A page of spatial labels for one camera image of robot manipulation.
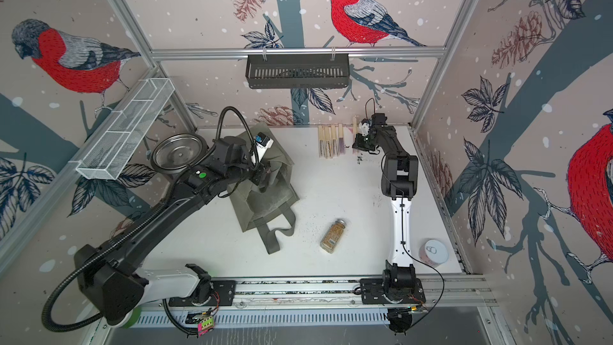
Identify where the purple folding fan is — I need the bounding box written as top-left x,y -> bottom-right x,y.
337,124 -> 346,155

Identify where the olive green tote bag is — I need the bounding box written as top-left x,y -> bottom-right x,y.
230,122 -> 299,254

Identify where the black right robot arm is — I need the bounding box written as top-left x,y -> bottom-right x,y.
352,113 -> 419,302

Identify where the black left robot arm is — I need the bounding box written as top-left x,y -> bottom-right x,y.
75,133 -> 274,326

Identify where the black hanging shelf basket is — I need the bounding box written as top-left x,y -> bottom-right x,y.
245,54 -> 351,89

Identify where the glass spice jar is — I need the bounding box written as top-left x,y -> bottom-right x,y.
319,219 -> 346,254

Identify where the white round tin can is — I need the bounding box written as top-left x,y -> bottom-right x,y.
419,239 -> 450,268

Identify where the pink circuit board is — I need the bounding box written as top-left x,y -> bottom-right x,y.
185,313 -> 215,337

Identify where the green tape roll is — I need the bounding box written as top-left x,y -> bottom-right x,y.
117,307 -> 142,328

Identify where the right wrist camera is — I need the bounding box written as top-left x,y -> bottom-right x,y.
359,119 -> 371,137

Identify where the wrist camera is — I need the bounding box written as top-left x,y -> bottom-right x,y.
253,133 -> 274,164
359,119 -> 371,137

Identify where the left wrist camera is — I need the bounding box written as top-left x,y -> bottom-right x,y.
253,133 -> 274,164

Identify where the white wire mesh basket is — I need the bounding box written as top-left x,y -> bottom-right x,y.
76,78 -> 175,180

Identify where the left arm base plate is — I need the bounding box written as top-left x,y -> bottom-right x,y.
169,280 -> 236,308

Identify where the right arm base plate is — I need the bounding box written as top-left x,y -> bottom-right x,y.
354,278 -> 426,305

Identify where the aluminium mounting rail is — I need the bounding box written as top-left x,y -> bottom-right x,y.
102,275 -> 499,310

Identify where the black corrugated cable hose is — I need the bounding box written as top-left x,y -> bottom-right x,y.
41,106 -> 257,333

